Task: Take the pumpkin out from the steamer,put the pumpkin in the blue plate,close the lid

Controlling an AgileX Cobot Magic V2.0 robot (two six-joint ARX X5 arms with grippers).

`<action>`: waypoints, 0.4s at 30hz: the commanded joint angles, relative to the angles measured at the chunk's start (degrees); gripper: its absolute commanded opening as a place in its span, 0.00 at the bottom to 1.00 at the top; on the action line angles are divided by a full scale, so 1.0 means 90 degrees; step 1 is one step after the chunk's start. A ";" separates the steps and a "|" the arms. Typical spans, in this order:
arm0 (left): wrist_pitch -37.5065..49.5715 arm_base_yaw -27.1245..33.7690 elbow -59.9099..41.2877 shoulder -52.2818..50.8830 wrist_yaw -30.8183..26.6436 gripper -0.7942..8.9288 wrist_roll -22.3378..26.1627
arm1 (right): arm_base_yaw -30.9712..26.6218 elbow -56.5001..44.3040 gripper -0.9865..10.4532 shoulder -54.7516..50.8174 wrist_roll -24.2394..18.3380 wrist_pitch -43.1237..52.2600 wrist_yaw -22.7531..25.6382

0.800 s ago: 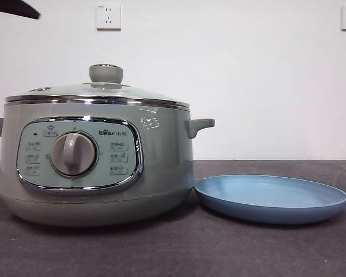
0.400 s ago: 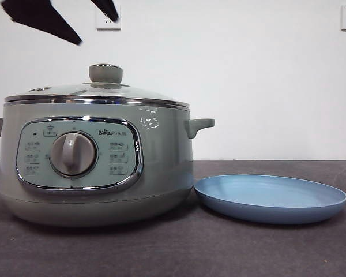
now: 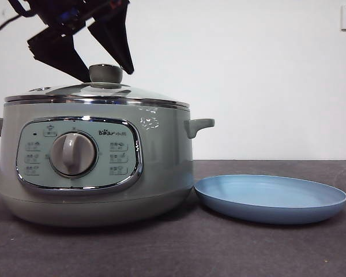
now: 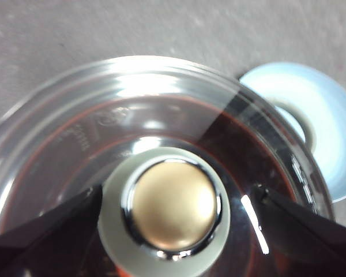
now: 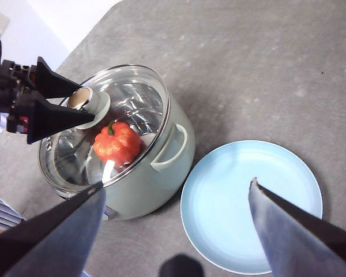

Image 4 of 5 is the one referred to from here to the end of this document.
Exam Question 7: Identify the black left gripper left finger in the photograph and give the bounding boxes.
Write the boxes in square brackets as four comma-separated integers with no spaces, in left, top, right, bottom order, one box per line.
[0,184,116,277]

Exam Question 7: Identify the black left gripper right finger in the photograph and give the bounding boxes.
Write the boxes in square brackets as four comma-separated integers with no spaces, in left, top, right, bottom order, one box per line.
[254,186,346,277]

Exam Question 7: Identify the glass lid with green knob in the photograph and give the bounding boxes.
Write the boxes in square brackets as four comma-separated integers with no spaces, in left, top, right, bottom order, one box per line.
[0,55,335,277]

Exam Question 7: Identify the blue round plate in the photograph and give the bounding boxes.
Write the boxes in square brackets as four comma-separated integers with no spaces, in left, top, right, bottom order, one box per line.
[238,62,346,204]

